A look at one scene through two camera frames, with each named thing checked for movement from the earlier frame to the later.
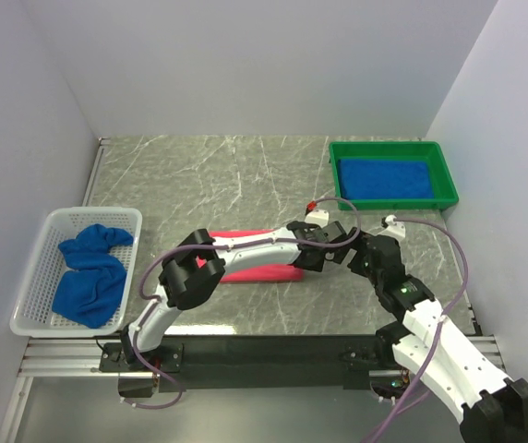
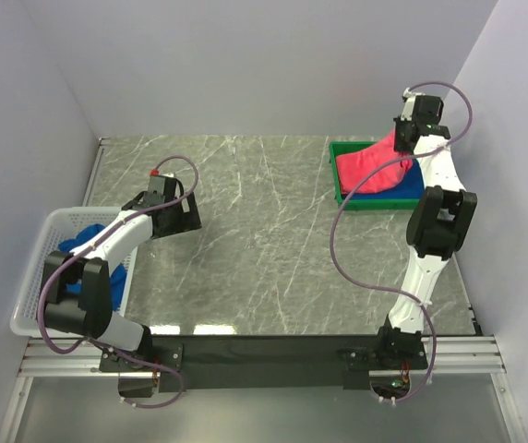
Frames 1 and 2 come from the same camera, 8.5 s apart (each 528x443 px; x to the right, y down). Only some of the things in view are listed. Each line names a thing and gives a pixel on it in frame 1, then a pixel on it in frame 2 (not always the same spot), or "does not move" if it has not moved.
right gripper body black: [360, 261] to [400, 133]
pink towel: [292, 272] to [353, 166]
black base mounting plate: [343, 362] does not move
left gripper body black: [318, 267] to [180, 221]
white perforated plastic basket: [33, 315] does not move
